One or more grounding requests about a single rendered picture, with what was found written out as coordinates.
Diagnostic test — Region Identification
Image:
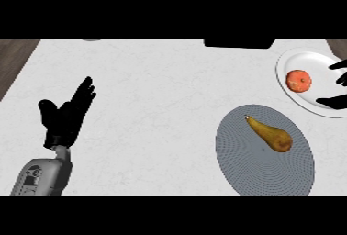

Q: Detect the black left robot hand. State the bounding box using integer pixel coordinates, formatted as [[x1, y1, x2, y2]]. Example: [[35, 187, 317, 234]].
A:
[[38, 75, 97, 151]]

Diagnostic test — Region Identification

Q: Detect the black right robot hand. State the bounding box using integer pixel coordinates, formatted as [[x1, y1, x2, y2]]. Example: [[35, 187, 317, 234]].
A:
[[314, 59, 347, 111]]

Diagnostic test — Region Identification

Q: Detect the white round plate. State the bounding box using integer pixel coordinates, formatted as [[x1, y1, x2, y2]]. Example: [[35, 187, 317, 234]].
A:
[[273, 46, 347, 119]]

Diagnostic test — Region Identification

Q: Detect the yellow-brown squash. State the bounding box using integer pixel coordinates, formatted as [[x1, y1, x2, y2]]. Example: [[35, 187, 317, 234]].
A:
[[243, 115, 294, 153]]

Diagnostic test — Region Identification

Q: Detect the grey oval placemat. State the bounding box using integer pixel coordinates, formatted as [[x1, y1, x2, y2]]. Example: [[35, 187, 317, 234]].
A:
[[214, 104, 316, 196]]

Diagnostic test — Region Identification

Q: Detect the orange round fruit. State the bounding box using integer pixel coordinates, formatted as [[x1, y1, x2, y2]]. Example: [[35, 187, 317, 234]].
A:
[[285, 69, 313, 94]]

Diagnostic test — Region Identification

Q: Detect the black appliance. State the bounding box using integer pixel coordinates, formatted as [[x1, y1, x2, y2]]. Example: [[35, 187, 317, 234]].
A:
[[203, 39, 276, 50]]

